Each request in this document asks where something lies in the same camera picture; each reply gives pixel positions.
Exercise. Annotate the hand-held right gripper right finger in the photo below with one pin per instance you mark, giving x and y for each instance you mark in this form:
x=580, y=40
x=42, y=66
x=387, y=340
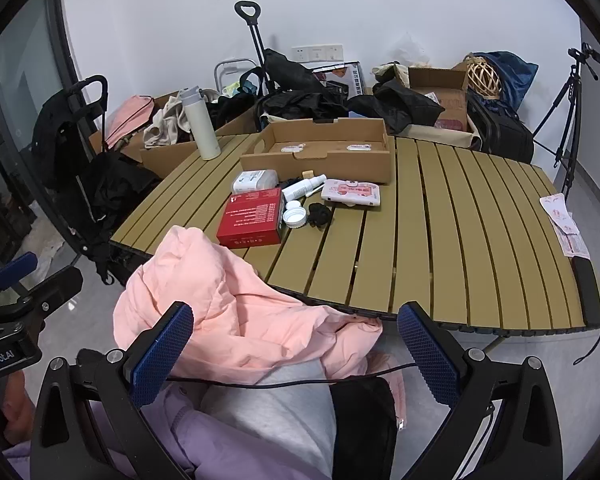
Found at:
x=427, y=360

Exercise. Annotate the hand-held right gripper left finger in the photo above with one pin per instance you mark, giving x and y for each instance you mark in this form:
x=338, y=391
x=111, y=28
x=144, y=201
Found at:
x=162, y=355

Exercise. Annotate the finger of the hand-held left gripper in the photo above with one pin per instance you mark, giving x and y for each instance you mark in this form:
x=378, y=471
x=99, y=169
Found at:
x=50, y=290
x=15, y=266

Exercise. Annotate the red box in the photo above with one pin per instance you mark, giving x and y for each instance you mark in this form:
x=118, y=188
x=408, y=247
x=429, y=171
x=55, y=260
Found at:
x=250, y=217

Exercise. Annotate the black hair scrunchie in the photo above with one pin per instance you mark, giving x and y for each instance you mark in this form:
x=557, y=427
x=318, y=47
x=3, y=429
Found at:
x=320, y=214

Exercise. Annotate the pink wet wipes pack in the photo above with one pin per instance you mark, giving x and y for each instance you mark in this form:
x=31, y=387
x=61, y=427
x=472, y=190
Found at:
x=352, y=194

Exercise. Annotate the white threaded cap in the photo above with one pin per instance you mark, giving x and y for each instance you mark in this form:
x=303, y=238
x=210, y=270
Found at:
x=295, y=218

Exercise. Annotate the white tissue pack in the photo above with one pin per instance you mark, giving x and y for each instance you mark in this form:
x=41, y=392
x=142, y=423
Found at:
x=252, y=181

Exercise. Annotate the small white round jar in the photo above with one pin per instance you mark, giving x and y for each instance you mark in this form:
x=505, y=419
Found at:
x=295, y=205

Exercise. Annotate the white spray bottle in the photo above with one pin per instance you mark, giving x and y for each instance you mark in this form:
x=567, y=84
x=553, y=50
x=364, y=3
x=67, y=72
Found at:
x=300, y=189

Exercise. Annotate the shallow cardboard tray box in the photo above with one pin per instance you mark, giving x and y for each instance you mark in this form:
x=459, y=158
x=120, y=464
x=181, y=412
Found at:
x=330, y=167

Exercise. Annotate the pink jacket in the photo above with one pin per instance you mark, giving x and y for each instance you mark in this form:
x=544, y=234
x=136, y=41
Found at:
x=215, y=300

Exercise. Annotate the lilac jacket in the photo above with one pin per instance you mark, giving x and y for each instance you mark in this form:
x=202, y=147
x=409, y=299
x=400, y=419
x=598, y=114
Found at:
x=180, y=440

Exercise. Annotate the black pouch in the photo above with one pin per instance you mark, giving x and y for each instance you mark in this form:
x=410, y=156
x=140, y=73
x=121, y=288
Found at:
x=365, y=425

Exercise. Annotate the grey trousers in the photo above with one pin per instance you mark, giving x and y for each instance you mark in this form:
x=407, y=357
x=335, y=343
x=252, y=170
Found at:
x=280, y=410

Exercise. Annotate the black folding cart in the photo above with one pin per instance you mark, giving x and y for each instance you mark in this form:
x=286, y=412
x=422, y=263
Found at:
x=65, y=130

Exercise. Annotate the glass door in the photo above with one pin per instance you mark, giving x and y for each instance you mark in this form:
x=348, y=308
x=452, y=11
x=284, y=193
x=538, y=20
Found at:
x=10, y=110

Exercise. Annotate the flat black case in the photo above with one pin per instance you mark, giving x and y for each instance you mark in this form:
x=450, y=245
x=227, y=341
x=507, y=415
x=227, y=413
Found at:
x=587, y=290

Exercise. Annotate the cardboard box with clothes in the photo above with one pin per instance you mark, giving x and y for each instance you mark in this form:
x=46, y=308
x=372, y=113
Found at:
x=165, y=157

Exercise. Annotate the pink bag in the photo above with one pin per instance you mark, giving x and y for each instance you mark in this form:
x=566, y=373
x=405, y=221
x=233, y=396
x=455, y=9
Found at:
x=127, y=117

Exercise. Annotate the white pink printed packet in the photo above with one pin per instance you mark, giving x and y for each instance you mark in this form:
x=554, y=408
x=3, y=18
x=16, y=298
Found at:
x=555, y=207
x=575, y=245

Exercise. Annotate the beige cloth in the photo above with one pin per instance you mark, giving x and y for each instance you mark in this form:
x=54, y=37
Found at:
x=167, y=120

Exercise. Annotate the white thermos bottle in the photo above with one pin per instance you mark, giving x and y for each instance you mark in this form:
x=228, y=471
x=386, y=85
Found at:
x=202, y=130

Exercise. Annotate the small white sachet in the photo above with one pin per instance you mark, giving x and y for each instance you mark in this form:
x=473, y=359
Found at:
x=292, y=148
x=360, y=147

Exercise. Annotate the beige canvas bag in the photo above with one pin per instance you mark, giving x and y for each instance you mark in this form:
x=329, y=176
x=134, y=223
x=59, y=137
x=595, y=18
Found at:
x=430, y=135

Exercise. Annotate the black suitcase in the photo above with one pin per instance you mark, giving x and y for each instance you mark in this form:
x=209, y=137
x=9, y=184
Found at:
x=502, y=135

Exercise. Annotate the black jacket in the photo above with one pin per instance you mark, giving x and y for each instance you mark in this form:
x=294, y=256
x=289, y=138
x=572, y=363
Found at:
x=405, y=105

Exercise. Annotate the open brown cardboard box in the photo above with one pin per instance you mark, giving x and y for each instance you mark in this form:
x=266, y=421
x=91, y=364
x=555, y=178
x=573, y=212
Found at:
x=440, y=82

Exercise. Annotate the white folding stool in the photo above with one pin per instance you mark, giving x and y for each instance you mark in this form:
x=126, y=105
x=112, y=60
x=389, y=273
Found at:
x=227, y=72

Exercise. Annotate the teal green bag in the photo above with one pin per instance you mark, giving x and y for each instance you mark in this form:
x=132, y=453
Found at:
x=245, y=82

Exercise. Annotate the printed carton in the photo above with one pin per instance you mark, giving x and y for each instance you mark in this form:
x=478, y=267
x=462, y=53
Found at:
x=347, y=80

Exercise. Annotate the black clothes pile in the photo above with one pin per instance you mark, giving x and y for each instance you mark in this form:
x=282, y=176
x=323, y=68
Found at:
x=300, y=97

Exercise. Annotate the blue cloth bag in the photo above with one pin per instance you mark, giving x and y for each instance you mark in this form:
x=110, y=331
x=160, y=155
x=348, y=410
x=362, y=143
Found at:
x=515, y=72

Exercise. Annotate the white plastic bag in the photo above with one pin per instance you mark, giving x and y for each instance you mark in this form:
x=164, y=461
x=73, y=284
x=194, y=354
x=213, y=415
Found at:
x=407, y=52

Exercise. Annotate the black camera tripod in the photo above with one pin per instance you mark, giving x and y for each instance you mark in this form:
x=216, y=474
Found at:
x=572, y=100

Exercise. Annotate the white wall socket strip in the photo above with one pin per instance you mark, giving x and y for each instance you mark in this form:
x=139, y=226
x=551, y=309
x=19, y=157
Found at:
x=317, y=52

